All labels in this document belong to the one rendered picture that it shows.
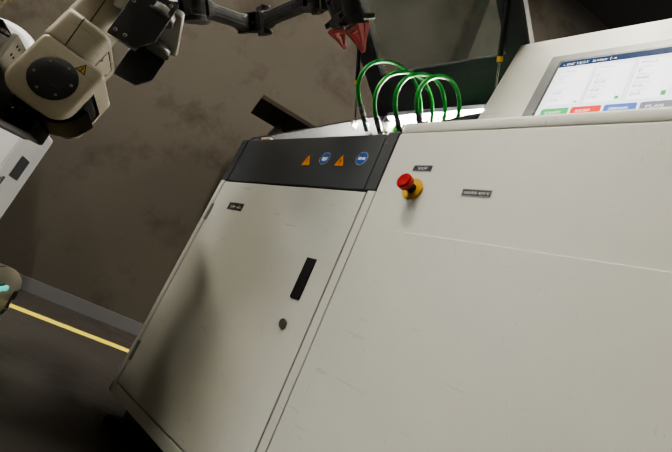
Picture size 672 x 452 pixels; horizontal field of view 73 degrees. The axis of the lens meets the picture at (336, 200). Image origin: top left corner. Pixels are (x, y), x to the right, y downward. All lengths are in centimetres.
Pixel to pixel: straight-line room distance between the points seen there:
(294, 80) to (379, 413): 330
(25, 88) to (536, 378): 117
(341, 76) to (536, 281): 344
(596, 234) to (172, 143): 309
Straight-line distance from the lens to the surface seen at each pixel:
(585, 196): 83
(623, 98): 129
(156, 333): 147
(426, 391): 80
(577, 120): 92
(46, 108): 124
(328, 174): 118
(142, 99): 361
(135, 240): 342
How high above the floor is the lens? 43
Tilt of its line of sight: 17 degrees up
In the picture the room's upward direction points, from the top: 24 degrees clockwise
